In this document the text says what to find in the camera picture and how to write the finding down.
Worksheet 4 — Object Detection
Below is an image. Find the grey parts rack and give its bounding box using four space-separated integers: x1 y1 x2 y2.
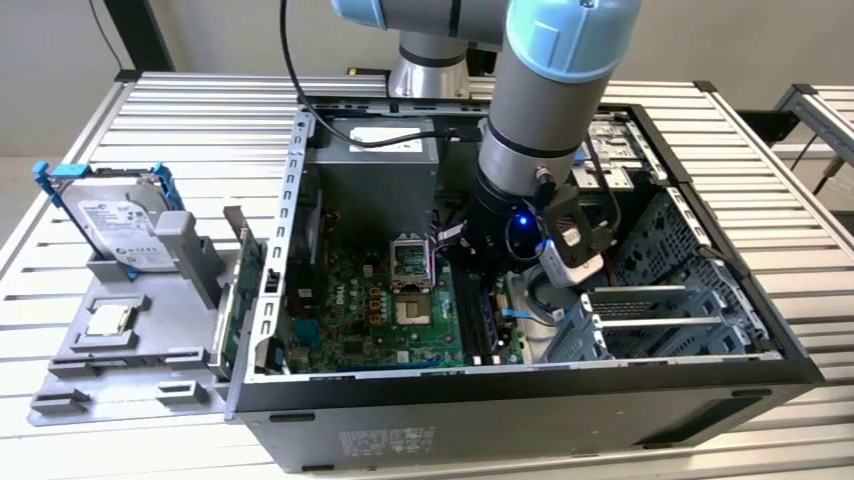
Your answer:
25 204 268 429

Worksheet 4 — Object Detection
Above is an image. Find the metal socket cover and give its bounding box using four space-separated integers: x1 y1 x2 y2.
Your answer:
388 233 435 294

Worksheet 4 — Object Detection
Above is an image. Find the green graphics card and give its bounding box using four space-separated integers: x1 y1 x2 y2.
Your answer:
210 227 268 377

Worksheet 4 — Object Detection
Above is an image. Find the blue expansion slot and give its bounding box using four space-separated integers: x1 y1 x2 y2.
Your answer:
336 357 441 374

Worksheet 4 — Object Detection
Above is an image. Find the wire locking lever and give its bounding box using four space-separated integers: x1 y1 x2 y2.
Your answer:
428 237 443 294

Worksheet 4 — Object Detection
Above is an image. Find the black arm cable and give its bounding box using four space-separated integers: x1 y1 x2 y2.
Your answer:
277 0 483 149

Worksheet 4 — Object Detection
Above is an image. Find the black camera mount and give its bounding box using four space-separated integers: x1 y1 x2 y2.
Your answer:
540 185 619 251

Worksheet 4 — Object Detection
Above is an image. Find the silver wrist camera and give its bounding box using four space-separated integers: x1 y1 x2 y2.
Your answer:
532 238 609 290

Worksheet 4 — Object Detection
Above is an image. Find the black open PC case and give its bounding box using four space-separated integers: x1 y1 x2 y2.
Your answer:
222 94 828 474

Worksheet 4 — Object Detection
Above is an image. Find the black table bracket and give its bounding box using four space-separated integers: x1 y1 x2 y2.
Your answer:
736 108 799 146

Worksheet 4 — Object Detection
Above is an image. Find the grey power supply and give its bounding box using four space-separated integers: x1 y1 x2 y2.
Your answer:
309 117 441 246

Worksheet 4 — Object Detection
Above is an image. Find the blue port block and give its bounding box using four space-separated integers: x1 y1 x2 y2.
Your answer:
290 319 323 347

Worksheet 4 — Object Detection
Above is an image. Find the green motherboard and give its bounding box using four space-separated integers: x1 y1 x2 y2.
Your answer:
285 244 528 374

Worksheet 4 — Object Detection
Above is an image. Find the metal slat side table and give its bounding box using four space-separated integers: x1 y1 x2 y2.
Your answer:
772 82 854 166

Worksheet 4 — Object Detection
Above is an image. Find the black frame post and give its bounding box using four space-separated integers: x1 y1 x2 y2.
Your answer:
105 0 176 84

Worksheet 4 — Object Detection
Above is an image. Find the thin black wall cable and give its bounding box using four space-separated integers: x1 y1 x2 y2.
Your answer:
85 0 126 71

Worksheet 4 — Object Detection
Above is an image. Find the black wire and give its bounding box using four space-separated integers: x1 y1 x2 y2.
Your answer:
524 277 568 326

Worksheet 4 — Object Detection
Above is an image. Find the CPU socket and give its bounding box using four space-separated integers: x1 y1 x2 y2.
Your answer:
392 294 439 326

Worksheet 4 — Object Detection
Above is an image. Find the metal drive bay cage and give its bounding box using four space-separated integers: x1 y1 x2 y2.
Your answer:
572 115 668 201

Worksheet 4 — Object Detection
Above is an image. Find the black case fan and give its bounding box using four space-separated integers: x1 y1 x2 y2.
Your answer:
295 199 329 281

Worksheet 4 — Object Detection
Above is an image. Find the hard disk in blue carrier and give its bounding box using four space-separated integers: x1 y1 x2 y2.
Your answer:
30 159 185 279

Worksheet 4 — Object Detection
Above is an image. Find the silver CPU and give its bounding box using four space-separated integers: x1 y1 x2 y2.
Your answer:
85 304 133 335

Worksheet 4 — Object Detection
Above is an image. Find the black RAM slot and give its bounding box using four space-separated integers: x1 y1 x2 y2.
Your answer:
456 279 481 366
464 294 491 366

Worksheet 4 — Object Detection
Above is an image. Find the metal disk bay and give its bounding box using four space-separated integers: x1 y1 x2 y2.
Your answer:
545 284 782 361

